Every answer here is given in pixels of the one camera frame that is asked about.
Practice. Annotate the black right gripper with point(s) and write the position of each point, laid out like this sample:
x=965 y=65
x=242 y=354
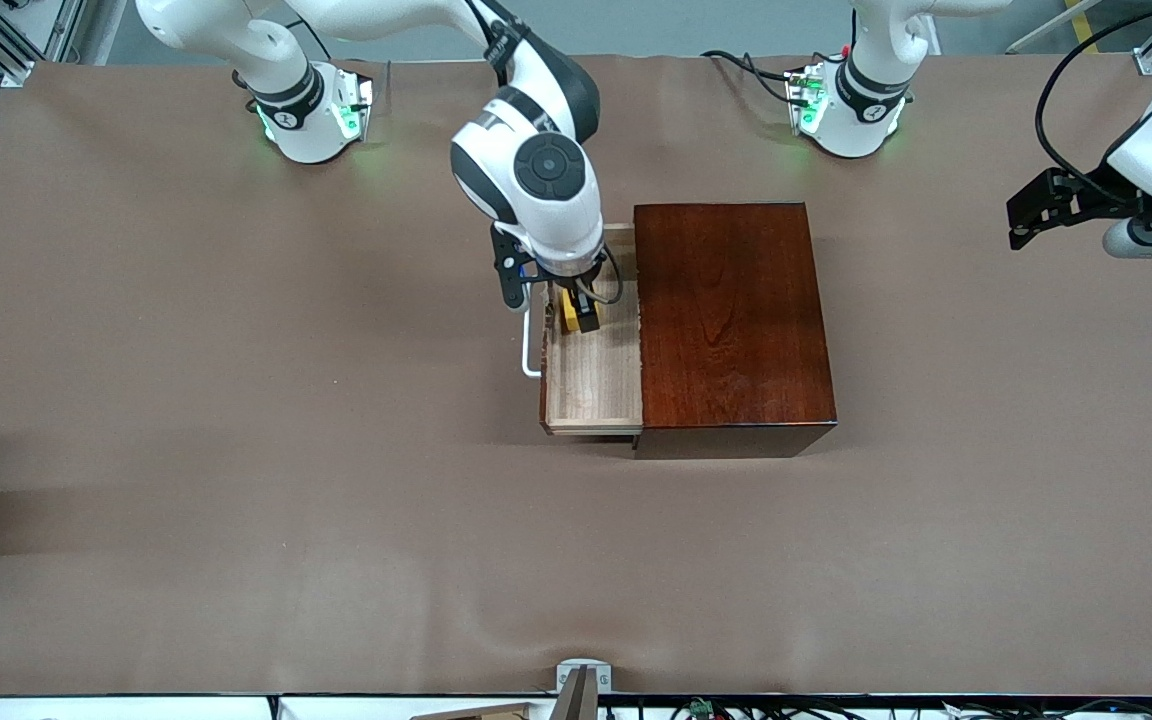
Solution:
x=577 y=296

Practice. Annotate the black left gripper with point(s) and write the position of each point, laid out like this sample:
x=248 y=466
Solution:
x=1099 y=201

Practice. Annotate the yellow block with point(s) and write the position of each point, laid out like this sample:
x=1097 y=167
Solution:
x=569 y=315

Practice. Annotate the light wooden drawer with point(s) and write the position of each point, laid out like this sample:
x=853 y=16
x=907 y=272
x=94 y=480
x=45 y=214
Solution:
x=591 y=390

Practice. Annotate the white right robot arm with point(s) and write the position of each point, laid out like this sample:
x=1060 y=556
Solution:
x=546 y=200

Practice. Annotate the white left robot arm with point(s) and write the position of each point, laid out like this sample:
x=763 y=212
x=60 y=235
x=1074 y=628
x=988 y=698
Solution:
x=861 y=100

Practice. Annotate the dark red wooden cabinet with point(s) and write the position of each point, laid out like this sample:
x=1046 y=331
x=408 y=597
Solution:
x=736 y=320

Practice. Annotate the yellow floor tape strip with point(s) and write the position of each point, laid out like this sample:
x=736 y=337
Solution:
x=1084 y=25

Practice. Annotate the small green connector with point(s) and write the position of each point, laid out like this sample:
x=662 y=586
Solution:
x=701 y=707

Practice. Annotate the brown table cover sheet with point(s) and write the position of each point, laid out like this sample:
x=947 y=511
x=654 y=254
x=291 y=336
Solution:
x=236 y=550

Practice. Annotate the metal base connector bracket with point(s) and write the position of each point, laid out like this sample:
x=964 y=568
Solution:
x=363 y=105

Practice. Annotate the silver camera mount bracket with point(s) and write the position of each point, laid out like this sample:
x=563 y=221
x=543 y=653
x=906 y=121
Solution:
x=568 y=675

